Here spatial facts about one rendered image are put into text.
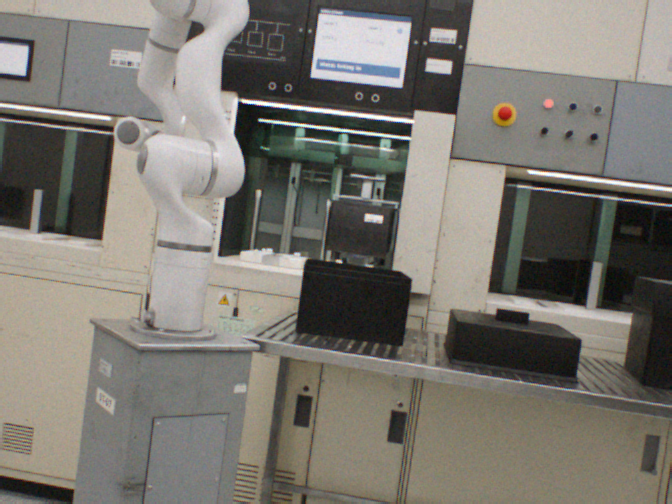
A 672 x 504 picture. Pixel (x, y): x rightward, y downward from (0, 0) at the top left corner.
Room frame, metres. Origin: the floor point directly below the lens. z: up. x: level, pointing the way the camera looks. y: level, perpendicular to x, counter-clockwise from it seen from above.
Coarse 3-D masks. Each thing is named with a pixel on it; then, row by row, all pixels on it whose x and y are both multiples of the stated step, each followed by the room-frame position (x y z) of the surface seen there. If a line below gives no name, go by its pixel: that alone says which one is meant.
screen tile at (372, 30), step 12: (372, 24) 2.31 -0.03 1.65; (384, 24) 2.31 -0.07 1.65; (372, 36) 2.31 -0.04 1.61; (384, 36) 2.31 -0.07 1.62; (396, 36) 2.30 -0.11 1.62; (372, 48) 2.31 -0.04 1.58; (384, 48) 2.31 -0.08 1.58; (396, 48) 2.30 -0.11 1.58; (384, 60) 2.31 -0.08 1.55; (396, 60) 2.30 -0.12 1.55
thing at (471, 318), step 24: (456, 312) 1.93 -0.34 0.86; (480, 312) 2.00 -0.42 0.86; (504, 312) 1.87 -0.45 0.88; (528, 312) 1.86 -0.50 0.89; (456, 336) 1.75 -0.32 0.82; (480, 336) 1.74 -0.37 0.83; (504, 336) 1.73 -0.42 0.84; (528, 336) 1.73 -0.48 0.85; (552, 336) 1.72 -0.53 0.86; (576, 336) 1.78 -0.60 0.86; (456, 360) 1.74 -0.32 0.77; (480, 360) 1.73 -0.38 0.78; (504, 360) 1.73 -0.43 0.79; (528, 360) 1.72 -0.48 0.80; (552, 360) 1.72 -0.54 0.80; (576, 360) 1.72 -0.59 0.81
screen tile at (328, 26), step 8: (328, 24) 2.33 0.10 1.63; (336, 24) 2.33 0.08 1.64; (344, 24) 2.32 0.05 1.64; (360, 24) 2.32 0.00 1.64; (320, 32) 2.33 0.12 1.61; (328, 32) 2.33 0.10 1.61; (336, 32) 2.33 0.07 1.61; (344, 32) 2.32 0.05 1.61; (352, 32) 2.32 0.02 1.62; (360, 32) 2.32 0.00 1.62; (320, 40) 2.33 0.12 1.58; (352, 40) 2.32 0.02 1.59; (320, 48) 2.33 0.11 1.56; (328, 48) 2.33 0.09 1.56; (336, 48) 2.33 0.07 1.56; (344, 48) 2.32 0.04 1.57; (352, 48) 2.32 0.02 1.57; (344, 56) 2.32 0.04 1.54; (352, 56) 2.32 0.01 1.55
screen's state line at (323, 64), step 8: (320, 64) 2.33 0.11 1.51; (328, 64) 2.33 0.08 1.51; (336, 64) 2.32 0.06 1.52; (344, 64) 2.32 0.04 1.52; (352, 64) 2.32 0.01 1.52; (360, 64) 2.32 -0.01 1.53; (368, 64) 2.31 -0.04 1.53; (344, 72) 2.32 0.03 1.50; (352, 72) 2.32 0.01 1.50; (360, 72) 2.31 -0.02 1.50; (368, 72) 2.31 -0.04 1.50; (376, 72) 2.31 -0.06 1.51; (384, 72) 2.31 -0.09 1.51; (392, 72) 2.30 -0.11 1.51; (400, 72) 2.30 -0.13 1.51
